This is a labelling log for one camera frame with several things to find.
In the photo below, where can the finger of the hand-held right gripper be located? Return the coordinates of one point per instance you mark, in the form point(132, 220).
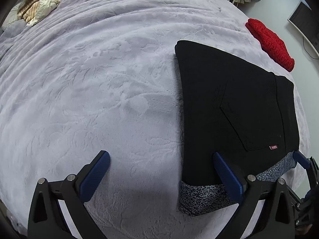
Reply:
point(299, 157)

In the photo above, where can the computer monitor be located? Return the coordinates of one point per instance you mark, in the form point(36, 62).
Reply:
point(305, 22)

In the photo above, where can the lavender plush blanket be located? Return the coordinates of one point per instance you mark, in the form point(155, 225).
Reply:
point(99, 79)

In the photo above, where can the black pants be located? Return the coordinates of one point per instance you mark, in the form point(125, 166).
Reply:
point(236, 99)

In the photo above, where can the brown striped cloth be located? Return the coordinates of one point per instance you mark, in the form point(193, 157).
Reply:
point(30, 11)

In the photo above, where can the grey pillow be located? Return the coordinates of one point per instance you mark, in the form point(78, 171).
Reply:
point(12, 22)

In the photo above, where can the red knitted sweater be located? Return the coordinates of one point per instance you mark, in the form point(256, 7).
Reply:
point(271, 42)

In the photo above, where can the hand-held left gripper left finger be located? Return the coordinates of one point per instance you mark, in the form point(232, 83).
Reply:
point(96, 171)

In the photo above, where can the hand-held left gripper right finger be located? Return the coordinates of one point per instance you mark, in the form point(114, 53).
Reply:
point(226, 174)

